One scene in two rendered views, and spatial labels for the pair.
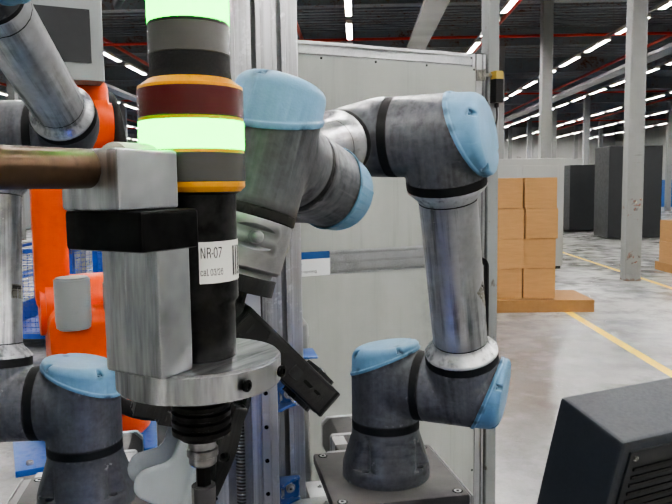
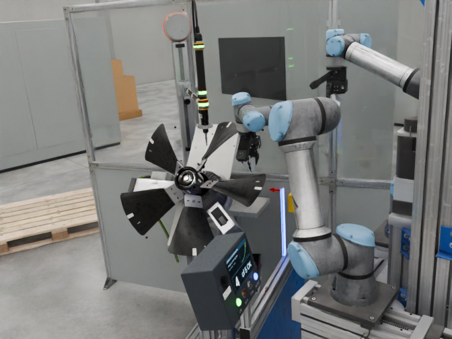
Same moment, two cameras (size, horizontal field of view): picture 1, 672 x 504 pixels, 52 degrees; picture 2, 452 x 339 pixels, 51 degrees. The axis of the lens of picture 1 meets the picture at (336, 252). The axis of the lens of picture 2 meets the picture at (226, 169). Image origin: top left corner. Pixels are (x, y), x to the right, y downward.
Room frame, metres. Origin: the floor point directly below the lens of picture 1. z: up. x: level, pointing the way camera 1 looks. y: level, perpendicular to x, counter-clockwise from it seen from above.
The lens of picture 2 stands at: (1.90, -1.24, 1.91)
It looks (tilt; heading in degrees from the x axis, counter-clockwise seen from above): 18 degrees down; 139
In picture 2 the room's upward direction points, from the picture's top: 4 degrees counter-clockwise
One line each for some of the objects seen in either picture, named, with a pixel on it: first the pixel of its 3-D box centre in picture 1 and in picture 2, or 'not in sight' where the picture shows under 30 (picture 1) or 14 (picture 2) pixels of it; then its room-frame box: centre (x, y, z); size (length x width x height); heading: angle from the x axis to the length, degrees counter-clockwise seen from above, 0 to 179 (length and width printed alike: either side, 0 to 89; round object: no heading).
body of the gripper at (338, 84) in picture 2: not in sight; (336, 80); (0.67, 0.51, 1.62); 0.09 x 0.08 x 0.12; 25
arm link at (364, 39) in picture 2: not in sight; (354, 43); (0.77, 0.50, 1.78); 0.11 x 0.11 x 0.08; 4
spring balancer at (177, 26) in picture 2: not in sight; (177, 27); (-0.33, 0.42, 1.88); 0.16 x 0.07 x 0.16; 60
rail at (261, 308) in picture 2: not in sight; (280, 274); (0.66, 0.12, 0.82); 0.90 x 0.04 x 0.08; 115
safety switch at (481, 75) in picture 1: (489, 102); not in sight; (2.53, -0.56, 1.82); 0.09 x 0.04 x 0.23; 115
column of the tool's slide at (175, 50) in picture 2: not in sight; (192, 190); (-0.33, 0.42, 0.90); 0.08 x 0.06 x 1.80; 60
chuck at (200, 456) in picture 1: (202, 437); not in sight; (0.29, 0.06, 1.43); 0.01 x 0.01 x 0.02
